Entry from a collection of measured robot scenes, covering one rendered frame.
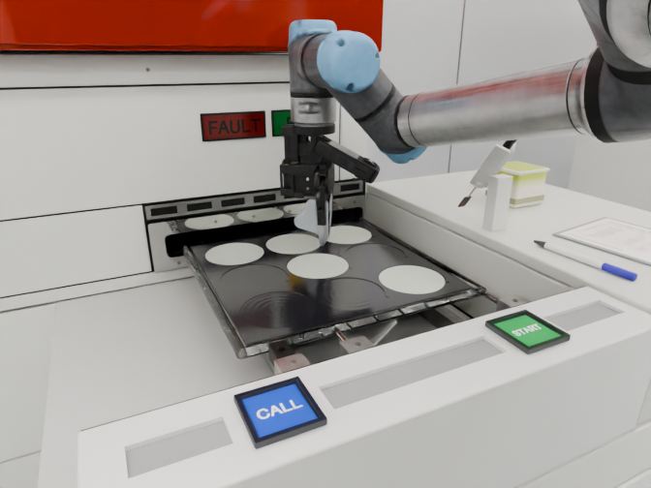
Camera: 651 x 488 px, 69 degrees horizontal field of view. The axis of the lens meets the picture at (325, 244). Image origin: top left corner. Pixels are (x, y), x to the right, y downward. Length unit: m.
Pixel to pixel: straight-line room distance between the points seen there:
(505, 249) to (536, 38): 2.83
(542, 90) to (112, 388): 0.61
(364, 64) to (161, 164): 0.40
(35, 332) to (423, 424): 0.74
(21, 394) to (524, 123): 0.92
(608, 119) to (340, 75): 0.31
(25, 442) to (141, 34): 0.76
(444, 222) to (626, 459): 0.41
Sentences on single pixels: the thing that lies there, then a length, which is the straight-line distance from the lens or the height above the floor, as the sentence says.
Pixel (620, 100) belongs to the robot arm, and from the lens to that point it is 0.49.
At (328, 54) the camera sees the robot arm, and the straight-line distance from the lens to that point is 0.65.
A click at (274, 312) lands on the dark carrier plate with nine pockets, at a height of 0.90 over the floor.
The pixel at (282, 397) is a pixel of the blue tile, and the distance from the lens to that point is 0.39.
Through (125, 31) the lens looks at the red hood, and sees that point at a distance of 0.81.
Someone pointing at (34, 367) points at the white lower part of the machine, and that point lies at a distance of 1.01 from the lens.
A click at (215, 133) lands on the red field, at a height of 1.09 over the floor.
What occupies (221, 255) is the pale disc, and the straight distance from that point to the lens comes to 0.83.
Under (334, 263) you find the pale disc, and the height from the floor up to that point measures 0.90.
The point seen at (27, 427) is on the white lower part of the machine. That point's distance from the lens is 1.08.
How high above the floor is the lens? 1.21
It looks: 22 degrees down
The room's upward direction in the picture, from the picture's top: straight up
